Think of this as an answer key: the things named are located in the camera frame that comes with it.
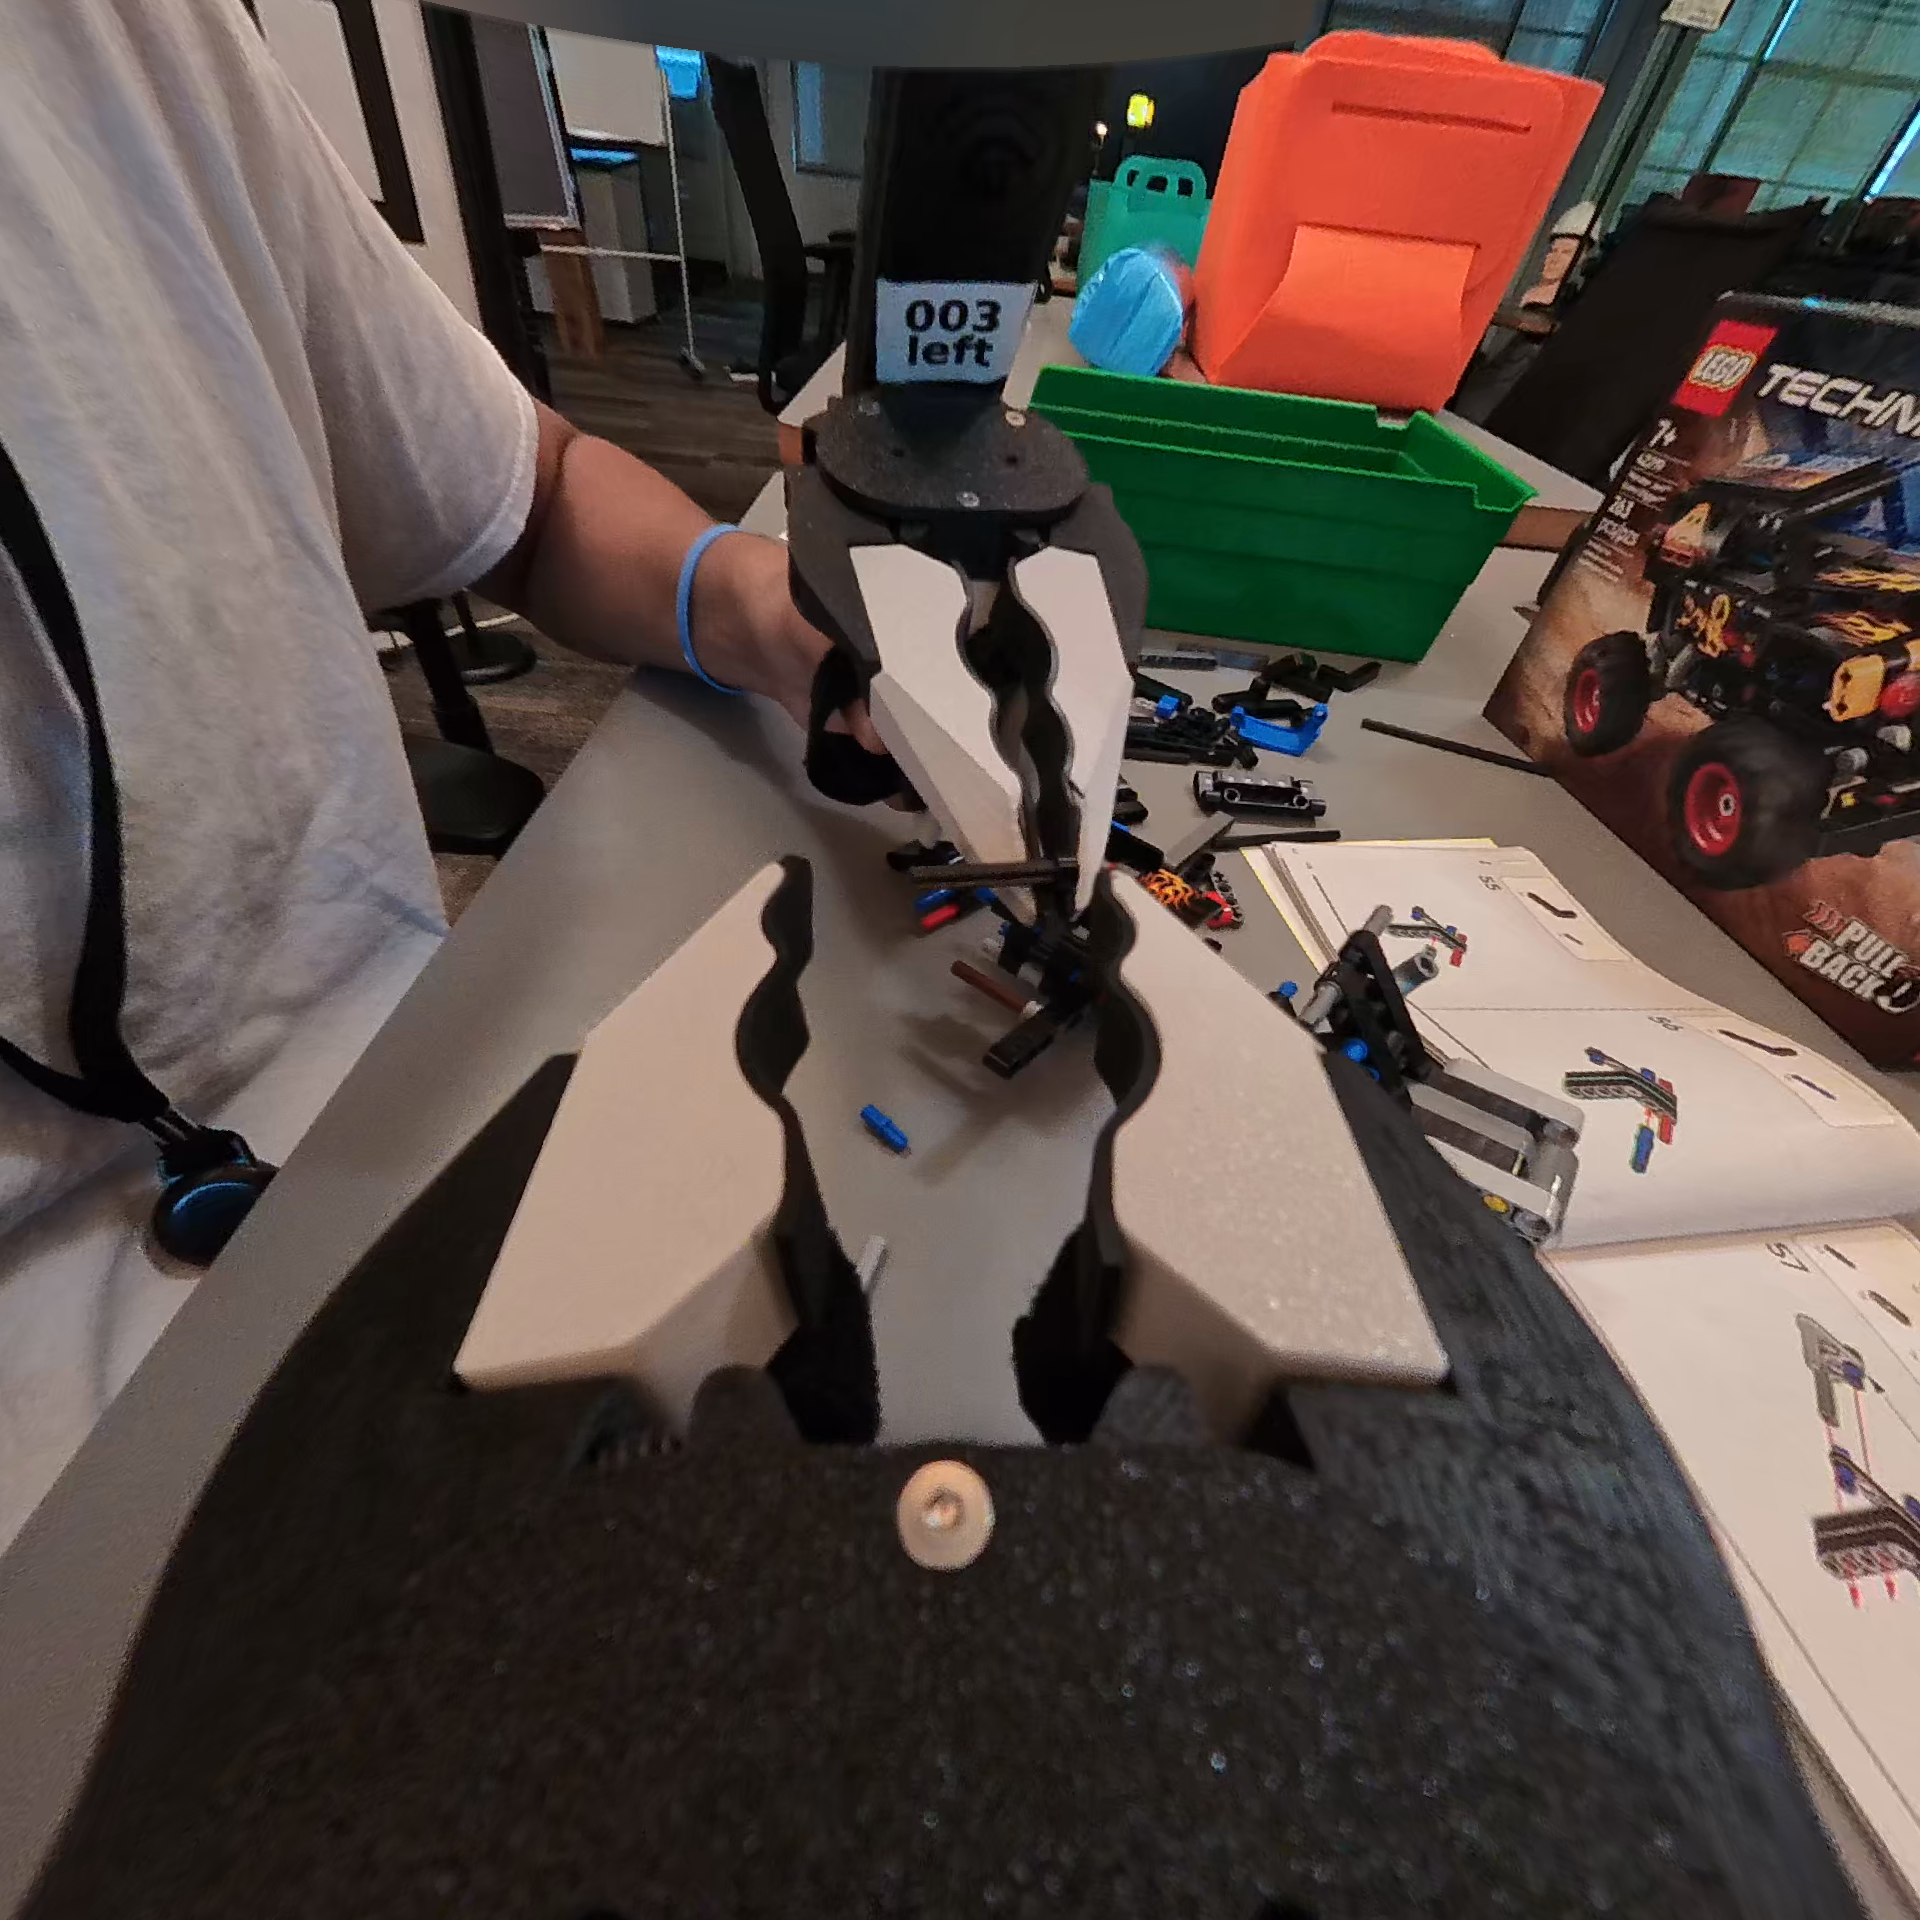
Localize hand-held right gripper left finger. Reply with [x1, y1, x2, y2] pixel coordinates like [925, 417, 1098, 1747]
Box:
[452, 858, 888, 1449]

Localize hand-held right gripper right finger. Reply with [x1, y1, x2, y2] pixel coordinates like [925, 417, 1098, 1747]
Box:
[1013, 873, 1452, 1449]

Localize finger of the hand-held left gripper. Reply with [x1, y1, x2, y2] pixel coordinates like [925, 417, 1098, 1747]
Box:
[1008, 540, 1137, 916]
[849, 540, 1050, 923]

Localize pile of Lego parts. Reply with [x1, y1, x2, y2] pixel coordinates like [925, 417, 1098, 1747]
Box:
[896, 839, 1249, 1079]

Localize monster truck toy set box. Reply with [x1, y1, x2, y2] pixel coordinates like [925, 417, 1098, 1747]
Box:
[1481, 288, 1920, 1070]

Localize person's left hand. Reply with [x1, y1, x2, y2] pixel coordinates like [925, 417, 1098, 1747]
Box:
[739, 570, 928, 816]

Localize teal plastic basket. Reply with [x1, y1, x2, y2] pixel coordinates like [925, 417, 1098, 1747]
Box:
[1074, 154, 1211, 295]

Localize light blue roll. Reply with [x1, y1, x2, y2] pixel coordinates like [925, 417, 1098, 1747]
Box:
[1071, 244, 1199, 379]

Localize stacked green plastic bins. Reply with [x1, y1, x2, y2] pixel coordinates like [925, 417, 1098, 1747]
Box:
[1031, 364, 1538, 666]

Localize blue wristband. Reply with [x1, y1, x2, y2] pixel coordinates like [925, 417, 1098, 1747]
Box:
[672, 521, 749, 698]

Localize toy chassis with grey motor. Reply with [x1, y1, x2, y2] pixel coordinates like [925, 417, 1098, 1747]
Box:
[1271, 900, 1587, 1243]

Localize long black toy axle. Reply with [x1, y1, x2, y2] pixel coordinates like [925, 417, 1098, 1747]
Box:
[1361, 718, 1549, 778]

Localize building instruction booklet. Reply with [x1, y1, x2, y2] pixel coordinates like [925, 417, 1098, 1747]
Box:
[1242, 836, 1920, 1870]

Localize black office chair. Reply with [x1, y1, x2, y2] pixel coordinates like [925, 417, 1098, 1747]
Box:
[369, 593, 549, 860]

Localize orange plastic container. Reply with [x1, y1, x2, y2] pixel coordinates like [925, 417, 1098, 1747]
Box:
[1189, 31, 1607, 417]

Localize person's white shirt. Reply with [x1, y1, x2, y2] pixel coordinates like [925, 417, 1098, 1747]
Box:
[0, 0, 545, 1554]

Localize black lanyard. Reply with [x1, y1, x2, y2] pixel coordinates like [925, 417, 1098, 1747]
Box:
[0, 441, 281, 1268]

